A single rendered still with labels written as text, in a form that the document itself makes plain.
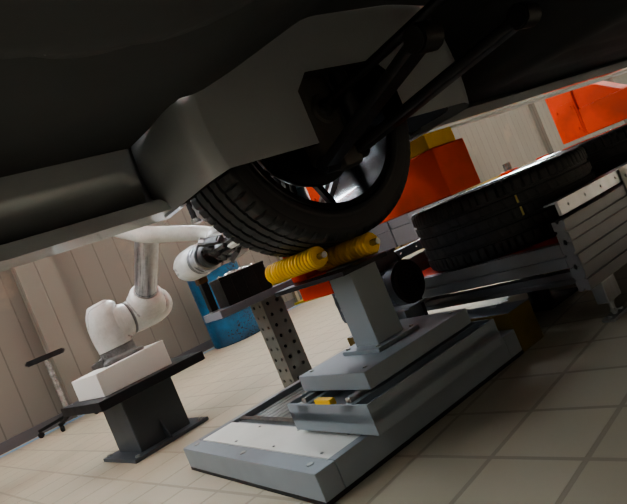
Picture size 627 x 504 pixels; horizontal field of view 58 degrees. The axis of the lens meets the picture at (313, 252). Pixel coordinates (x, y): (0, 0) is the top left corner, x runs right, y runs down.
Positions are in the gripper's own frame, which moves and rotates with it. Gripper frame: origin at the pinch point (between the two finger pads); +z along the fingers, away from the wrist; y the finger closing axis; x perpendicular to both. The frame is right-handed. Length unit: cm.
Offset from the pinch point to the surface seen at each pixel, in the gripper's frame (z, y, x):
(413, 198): 6, -51, 40
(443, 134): 19, -47, 58
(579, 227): 46, -81, 33
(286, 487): 10, -30, -56
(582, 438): 69, -56, -34
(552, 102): -43, -172, 192
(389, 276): 0, -52, 13
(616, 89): -8, -179, 187
